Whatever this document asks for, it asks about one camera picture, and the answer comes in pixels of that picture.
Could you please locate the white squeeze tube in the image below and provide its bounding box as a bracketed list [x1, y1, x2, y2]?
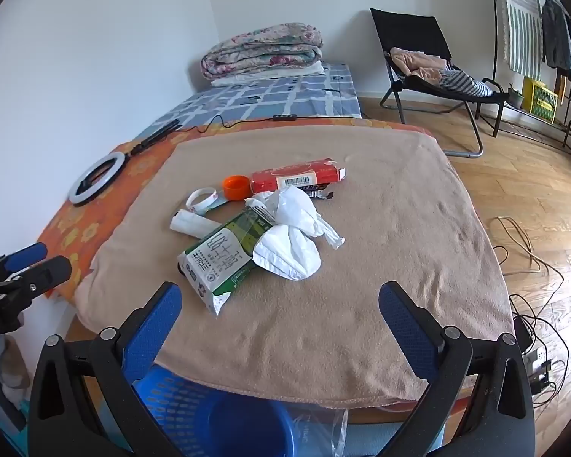
[170, 199, 230, 239]

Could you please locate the beige fleece blanket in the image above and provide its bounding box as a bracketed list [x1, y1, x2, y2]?
[73, 124, 515, 410]

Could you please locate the power strip with cables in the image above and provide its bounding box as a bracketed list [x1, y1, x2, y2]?
[492, 245, 571, 407]

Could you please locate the black cable with remote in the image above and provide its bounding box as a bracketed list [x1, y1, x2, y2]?
[176, 113, 362, 136]

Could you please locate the white ring light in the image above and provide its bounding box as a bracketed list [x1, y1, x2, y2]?
[68, 151, 126, 207]

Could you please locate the yellow plastic crate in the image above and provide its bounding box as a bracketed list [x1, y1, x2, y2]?
[522, 76, 559, 122]

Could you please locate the green striped hanging cloth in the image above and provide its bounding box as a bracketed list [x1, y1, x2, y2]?
[497, 0, 545, 77]

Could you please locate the folded floral quilt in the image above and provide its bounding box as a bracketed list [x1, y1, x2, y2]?
[201, 23, 324, 79]

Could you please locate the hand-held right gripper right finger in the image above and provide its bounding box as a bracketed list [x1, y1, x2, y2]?
[379, 281, 536, 457]

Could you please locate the clear plastic bag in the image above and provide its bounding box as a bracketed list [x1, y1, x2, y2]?
[285, 404, 350, 457]

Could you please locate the beige cloth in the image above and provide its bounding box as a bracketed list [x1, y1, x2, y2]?
[0, 336, 32, 391]

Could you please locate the black power adapter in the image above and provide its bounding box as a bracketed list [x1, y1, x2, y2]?
[513, 316, 534, 353]

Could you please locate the blue checked bed sheet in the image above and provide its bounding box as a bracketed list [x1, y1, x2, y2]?
[150, 62, 365, 136]

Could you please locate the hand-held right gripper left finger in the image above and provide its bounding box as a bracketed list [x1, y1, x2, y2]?
[27, 282, 184, 457]

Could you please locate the black folding chair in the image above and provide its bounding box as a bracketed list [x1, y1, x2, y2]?
[370, 8, 510, 158]

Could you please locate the teal floor mat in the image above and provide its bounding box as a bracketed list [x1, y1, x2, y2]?
[345, 421, 410, 457]

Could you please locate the white curved tube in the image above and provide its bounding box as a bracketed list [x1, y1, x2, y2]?
[185, 188, 220, 214]

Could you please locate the dark hanging jacket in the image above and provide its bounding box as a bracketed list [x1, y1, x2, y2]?
[541, 0, 571, 72]

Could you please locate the black metal clothes rack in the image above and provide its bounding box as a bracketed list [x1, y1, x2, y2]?
[485, 0, 571, 165]

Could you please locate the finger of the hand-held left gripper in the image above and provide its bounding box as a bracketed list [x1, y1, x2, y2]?
[8, 256, 73, 306]
[0, 242, 48, 283]

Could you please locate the red cardboard box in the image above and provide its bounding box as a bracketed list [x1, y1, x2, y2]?
[250, 157, 347, 194]

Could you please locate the beige floor cable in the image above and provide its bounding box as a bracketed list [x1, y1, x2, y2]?
[492, 216, 565, 277]

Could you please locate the white tissue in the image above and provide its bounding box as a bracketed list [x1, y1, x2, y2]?
[245, 185, 346, 251]

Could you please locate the blue plastic laundry basket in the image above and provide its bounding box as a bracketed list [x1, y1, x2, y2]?
[133, 364, 298, 457]

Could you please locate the black ring light stand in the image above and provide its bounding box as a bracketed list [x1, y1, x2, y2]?
[126, 119, 184, 155]

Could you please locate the pink cloth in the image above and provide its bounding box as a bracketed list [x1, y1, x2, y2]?
[390, 48, 450, 81]

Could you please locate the striped garment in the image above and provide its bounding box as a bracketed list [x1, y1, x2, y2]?
[439, 69, 496, 101]

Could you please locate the dark candy wrapper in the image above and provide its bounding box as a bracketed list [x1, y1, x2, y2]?
[301, 183, 336, 201]

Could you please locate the white plastic bag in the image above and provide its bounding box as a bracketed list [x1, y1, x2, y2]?
[252, 224, 323, 281]

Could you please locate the green milk carton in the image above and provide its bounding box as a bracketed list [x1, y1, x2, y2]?
[177, 207, 279, 317]

